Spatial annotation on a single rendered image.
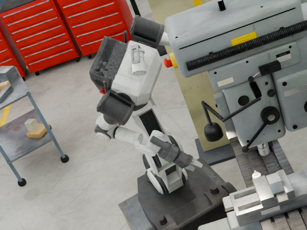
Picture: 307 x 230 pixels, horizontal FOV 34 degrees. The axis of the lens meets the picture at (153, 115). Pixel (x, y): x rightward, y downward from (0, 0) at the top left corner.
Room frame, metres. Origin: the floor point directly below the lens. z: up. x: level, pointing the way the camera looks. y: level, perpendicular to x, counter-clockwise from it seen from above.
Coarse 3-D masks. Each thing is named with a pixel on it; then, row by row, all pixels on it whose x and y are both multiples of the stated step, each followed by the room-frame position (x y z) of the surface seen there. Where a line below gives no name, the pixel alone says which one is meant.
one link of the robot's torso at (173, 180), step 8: (152, 160) 2.26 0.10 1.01; (152, 168) 2.29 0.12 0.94; (160, 168) 2.30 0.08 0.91; (168, 168) 2.35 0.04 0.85; (176, 168) 2.38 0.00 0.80; (160, 176) 2.29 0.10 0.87; (168, 176) 2.40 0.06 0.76; (176, 176) 2.39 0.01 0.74; (184, 176) 2.44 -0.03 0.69; (160, 184) 2.42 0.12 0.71; (168, 184) 2.35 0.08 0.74; (176, 184) 2.40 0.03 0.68; (184, 184) 2.43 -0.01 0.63; (168, 192) 2.40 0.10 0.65
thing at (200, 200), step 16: (144, 160) 2.70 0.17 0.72; (144, 176) 2.75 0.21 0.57; (192, 176) 2.56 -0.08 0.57; (208, 176) 2.49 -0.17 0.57; (144, 192) 2.59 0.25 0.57; (176, 192) 2.47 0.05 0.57; (192, 192) 2.41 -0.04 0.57; (208, 192) 2.31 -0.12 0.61; (224, 192) 2.25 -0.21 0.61; (144, 208) 2.45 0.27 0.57; (160, 208) 2.39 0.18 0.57; (176, 208) 2.33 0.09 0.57; (192, 208) 2.25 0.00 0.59; (208, 208) 2.21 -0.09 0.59; (224, 208) 2.21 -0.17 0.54; (160, 224) 2.20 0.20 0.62; (176, 224) 2.18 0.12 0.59; (192, 224) 2.17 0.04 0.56
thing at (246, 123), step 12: (240, 84) 1.63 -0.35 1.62; (264, 84) 1.62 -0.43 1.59; (228, 96) 1.64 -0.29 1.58; (240, 96) 1.63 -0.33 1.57; (252, 96) 1.63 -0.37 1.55; (264, 96) 1.62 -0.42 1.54; (276, 96) 1.63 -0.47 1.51; (228, 108) 1.69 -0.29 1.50; (252, 108) 1.63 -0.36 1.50; (264, 108) 1.62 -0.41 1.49; (276, 108) 1.62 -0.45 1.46; (240, 120) 1.63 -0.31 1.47; (252, 120) 1.63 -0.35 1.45; (240, 132) 1.64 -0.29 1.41; (252, 132) 1.63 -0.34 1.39; (264, 132) 1.62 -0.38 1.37; (276, 132) 1.62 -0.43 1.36; (252, 144) 1.63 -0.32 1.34
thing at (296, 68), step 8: (304, 8) 1.73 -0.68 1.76; (304, 16) 1.67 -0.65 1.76; (296, 40) 1.59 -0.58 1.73; (304, 40) 1.59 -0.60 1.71; (304, 48) 1.59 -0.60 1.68; (304, 56) 1.59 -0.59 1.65; (296, 64) 1.59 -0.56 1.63; (304, 64) 1.59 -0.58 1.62; (280, 72) 1.60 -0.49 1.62; (288, 72) 1.60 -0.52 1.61; (296, 72) 1.59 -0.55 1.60
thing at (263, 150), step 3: (264, 144) 1.70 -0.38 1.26; (267, 144) 1.71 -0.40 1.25; (258, 147) 1.72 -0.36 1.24; (261, 147) 1.70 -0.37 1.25; (264, 147) 1.70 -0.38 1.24; (267, 147) 1.71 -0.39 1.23; (258, 150) 1.73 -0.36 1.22; (261, 150) 1.71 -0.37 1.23; (264, 150) 1.70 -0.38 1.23; (267, 150) 1.70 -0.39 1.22; (261, 153) 1.71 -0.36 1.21; (264, 153) 1.70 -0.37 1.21; (267, 153) 1.70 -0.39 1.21
